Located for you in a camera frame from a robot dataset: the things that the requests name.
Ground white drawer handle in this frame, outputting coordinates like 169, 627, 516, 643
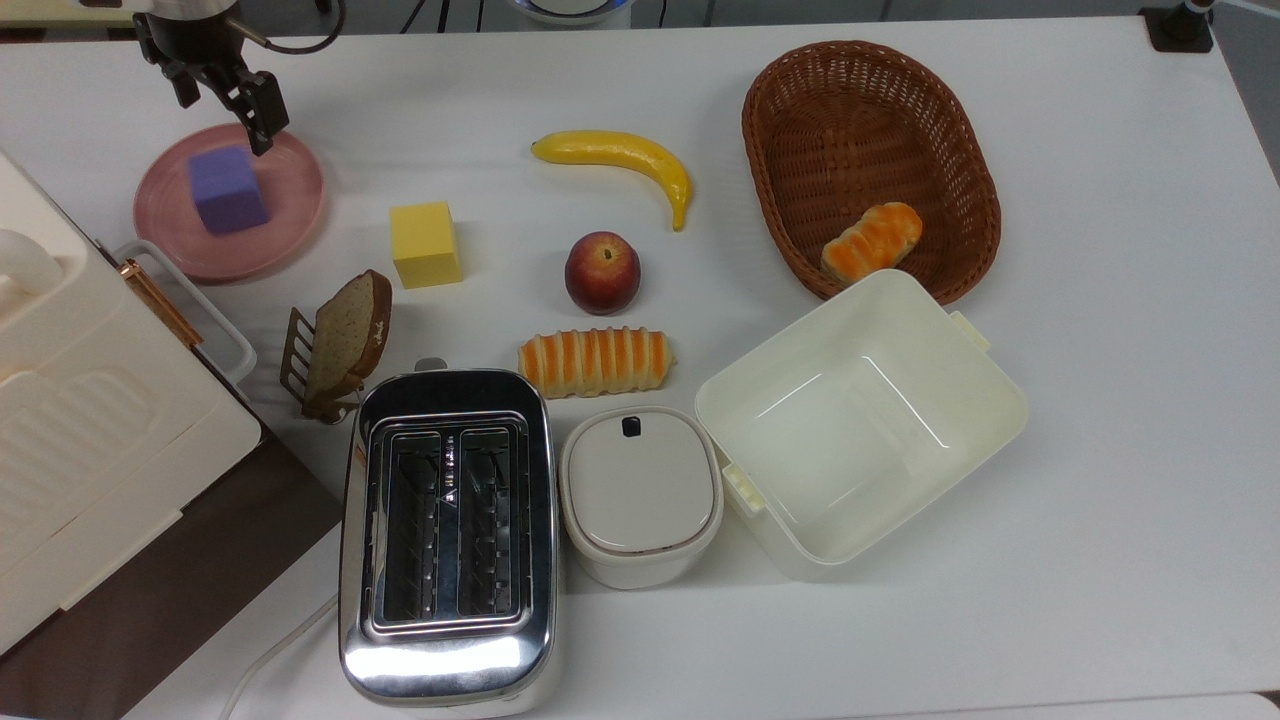
112, 240, 258, 401

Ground dark brown cabinet base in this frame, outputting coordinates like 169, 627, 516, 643
0, 408, 346, 720

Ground large cream plastic cabinet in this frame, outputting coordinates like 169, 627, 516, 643
0, 150, 263, 656

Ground brown wicker basket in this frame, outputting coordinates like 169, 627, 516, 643
741, 40, 1003, 307

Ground yellow foam cube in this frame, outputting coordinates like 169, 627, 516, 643
390, 201, 464, 290

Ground yellow toy banana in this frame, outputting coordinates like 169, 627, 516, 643
530, 130, 694, 233

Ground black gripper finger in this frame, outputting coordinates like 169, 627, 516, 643
224, 68, 290, 157
163, 60, 203, 110

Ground white toaster power cable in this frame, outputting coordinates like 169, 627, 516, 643
218, 595, 341, 720

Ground purple foam cube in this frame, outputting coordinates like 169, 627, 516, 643
188, 146, 271, 237

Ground short orange striped bread roll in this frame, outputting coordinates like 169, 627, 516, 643
820, 202, 925, 284

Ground chrome two-slot toaster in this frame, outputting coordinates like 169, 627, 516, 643
337, 358, 563, 713

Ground cream open plastic box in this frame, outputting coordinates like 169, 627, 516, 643
694, 268, 1030, 582

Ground pink round plate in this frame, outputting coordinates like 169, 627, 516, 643
133, 122, 326, 284

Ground brown toast rack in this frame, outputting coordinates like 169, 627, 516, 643
279, 307, 366, 425

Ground small white lidded bin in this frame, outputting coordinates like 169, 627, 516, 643
558, 405, 725, 591

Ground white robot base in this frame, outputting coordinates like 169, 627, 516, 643
510, 0, 633, 28

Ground copper cabinet door handle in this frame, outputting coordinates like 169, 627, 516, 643
120, 258, 204, 348

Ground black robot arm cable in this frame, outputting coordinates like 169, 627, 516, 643
238, 0, 347, 56

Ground red toy apple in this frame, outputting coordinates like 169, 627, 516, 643
564, 231, 642, 317

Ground black tripod legs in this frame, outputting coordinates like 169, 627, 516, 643
400, 0, 483, 33

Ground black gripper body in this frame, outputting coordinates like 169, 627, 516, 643
133, 10, 249, 83

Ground light wooden table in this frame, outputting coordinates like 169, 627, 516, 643
0, 0, 136, 29

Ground long orange striped bread roll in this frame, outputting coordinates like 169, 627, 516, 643
517, 326, 678, 400

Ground brown bread slice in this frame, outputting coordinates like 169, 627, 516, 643
303, 269, 394, 406

